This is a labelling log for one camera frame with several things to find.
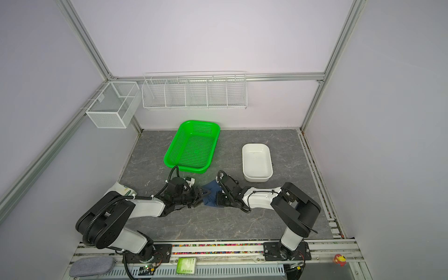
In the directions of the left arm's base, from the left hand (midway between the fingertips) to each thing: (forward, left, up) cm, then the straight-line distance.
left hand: (209, 197), depth 86 cm
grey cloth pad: (-25, +47, -1) cm, 54 cm away
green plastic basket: (+36, +12, -5) cm, 38 cm away
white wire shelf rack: (+58, +6, +22) cm, 63 cm away
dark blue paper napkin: (-1, -1, -2) cm, 2 cm away
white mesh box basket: (+50, +53, +21) cm, 75 cm away
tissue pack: (+6, +44, +2) cm, 45 cm away
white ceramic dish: (+19, -27, -2) cm, 33 cm away
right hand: (-1, -2, -3) cm, 4 cm away
